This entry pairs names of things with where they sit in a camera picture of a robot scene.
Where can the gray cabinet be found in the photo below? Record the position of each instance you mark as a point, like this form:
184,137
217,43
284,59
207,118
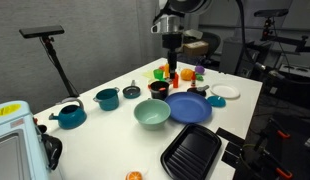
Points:
228,56

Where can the black bar camera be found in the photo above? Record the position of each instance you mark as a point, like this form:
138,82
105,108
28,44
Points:
41,31

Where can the black office chair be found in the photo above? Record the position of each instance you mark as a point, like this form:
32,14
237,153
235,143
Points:
211,41

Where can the small red toy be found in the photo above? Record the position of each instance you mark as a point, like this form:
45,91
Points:
160,67

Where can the orange yellow toy bottle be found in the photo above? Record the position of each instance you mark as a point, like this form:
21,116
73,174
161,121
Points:
166,70

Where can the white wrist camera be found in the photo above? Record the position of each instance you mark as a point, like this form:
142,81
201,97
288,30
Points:
193,33

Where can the lime green sheet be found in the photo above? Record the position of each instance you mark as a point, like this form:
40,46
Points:
148,74

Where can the black pouch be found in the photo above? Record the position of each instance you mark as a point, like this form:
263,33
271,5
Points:
52,150

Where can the teal toy kettle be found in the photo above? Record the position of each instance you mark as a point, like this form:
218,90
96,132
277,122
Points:
71,117

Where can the teal toy pot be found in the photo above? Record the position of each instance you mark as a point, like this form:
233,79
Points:
107,99

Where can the red ketchup bottle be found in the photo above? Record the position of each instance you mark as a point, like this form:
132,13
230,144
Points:
176,81

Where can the black tripod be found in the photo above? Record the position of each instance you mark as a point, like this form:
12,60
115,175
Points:
58,66

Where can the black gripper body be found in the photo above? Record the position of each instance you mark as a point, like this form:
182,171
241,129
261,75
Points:
171,41

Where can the purple toy fruit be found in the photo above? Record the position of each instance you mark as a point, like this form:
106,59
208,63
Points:
199,69

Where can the large blue plate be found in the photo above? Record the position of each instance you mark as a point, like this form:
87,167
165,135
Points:
190,107

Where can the small hot sauce bottle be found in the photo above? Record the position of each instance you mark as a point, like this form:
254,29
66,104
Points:
193,80

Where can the mint green bowl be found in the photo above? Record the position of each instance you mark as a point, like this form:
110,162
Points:
151,115

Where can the green toy cup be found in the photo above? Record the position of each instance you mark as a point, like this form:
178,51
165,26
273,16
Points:
158,74

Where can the black tape patch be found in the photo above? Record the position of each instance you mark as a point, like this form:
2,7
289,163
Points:
234,149
230,159

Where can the white paper plate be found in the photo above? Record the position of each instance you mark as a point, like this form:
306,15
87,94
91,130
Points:
225,90

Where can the cardboard box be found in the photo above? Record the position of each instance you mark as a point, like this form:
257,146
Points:
195,48

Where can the black ribbed tray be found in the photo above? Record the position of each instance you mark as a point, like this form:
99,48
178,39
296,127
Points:
191,151

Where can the long black tape strip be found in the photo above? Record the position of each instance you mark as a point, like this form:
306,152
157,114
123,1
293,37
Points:
228,134

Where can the small teal plate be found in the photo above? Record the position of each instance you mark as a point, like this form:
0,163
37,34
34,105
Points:
216,101

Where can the green toy leaf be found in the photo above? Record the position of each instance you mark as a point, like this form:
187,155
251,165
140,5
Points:
199,77

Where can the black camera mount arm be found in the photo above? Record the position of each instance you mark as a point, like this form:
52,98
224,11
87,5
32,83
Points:
285,39

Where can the orange half toy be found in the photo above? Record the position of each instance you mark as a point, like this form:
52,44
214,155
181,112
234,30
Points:
133,175

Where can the light blue toy oven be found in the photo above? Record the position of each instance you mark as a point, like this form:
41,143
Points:
11,143

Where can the orange toy fruit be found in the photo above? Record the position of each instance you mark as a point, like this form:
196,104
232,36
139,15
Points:
186,74

